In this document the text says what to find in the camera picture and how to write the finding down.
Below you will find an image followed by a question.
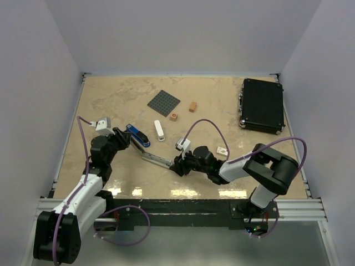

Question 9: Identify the white staple box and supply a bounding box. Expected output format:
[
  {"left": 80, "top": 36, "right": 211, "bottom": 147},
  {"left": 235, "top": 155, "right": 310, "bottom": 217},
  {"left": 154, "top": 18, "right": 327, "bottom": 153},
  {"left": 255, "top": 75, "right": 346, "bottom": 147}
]
[{"left": 216, "top": 147, "right": 229, "bottom": 156}]

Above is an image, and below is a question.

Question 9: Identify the plain wooden block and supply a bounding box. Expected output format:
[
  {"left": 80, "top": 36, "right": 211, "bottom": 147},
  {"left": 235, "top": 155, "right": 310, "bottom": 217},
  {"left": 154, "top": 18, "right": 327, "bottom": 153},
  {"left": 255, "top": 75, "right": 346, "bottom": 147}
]
[{"left": 189, "top": 101, "right": 197, "bottom": 112}]

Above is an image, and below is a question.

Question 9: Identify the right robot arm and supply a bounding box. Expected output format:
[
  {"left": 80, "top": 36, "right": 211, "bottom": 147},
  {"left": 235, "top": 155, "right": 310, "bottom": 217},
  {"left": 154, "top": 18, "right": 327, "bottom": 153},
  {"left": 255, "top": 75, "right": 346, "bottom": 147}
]
[{"left": 169, "top": 144, "right": 299, "bottom": 218}]

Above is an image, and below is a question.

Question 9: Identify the wooden letter cube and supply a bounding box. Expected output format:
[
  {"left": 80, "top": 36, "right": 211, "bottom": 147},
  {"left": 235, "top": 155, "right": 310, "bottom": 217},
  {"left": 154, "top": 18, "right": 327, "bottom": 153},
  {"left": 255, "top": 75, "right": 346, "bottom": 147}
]
[{"left": 170, "top": 113, "right": 178, "bottom": 121}]

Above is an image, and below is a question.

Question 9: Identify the black base frame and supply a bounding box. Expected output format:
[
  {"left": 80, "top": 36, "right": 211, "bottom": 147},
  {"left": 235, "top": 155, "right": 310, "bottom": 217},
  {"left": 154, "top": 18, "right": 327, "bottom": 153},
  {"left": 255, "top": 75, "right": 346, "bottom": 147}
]
[{"left": 94, "top": 199, "right": 279, "bottom": 231}]

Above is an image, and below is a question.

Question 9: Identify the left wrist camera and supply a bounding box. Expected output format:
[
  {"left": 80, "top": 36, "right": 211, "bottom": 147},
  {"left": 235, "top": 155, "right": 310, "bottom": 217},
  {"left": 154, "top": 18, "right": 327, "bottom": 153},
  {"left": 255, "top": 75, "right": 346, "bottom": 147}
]
[{"left": 89, "top": 117, "right": 114, "bottom": 136}]

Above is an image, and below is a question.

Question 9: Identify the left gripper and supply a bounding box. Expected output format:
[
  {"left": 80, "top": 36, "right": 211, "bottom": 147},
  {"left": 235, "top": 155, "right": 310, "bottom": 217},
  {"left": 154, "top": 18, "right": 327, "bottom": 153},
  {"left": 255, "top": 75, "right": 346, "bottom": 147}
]
[{"left": 102, "top": 127, "right": 131, "bottom": 165}]

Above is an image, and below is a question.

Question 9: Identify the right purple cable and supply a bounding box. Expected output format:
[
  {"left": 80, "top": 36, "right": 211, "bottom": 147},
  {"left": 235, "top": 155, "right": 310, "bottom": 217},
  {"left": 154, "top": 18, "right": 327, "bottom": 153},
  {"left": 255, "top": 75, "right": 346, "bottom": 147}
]
[{"left": 181, "top": 119, "right": 308, "bottom": 239}]

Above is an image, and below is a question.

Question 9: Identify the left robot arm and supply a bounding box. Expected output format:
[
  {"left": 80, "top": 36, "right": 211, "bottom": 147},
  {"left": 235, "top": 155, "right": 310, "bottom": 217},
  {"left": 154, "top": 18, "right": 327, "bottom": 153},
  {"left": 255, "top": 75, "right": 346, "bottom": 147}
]
[{"left": 33, "top": 127, "right": 131, "bottom": 265}]

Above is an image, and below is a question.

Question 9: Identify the white stapler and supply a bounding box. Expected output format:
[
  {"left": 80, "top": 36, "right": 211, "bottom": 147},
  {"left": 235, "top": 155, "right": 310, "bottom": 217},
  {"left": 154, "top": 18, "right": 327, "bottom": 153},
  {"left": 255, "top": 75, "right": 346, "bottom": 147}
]
[{"left": 154, "top": 120, "right": 165, "bottom": 141}]

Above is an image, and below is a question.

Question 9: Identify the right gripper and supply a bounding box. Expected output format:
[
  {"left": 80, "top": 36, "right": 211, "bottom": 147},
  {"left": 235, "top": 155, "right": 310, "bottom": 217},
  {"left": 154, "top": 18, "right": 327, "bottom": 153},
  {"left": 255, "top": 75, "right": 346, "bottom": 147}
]
[{"left": 169, "top": 148, "right": 210, "bottom": 177}]

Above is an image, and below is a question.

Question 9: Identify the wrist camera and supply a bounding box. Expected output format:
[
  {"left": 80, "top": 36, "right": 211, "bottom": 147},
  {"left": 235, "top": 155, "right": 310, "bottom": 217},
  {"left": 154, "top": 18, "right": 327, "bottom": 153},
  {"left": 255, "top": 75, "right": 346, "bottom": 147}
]
[
  {"left": 89, "top": 117, "right": 114, "bottom": 136},
  {"left": 175, "top": 137, "right": 191, "bottom": 158}
]

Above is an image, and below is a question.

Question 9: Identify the aluminium rail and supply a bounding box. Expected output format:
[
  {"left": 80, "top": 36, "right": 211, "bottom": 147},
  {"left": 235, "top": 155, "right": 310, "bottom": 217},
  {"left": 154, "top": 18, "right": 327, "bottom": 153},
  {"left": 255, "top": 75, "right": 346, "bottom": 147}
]
[{"left": 35, "top": 198, "right": 327, "bottom": 222}]

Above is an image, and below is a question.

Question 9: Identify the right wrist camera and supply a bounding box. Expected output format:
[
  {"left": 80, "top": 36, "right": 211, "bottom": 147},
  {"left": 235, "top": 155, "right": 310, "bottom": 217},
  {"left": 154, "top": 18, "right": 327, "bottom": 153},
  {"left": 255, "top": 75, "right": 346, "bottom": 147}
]
[{"left": 175, "top": 137, "right": 191, "bottom": 158}]

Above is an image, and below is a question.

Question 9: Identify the grey studded baseplate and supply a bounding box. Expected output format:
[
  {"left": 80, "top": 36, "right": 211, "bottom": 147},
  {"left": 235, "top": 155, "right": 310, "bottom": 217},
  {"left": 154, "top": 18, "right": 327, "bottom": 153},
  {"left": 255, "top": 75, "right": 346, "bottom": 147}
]
[{"left": 147, "top": 90, "right": 180, "bottom": 117}]

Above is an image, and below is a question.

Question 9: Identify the black case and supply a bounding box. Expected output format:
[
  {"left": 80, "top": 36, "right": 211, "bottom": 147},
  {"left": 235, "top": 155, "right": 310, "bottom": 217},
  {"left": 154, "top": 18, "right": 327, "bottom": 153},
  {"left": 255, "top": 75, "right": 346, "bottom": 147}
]
[{"left": 239, "top": 78, "right": 285, "bottom": 135}]

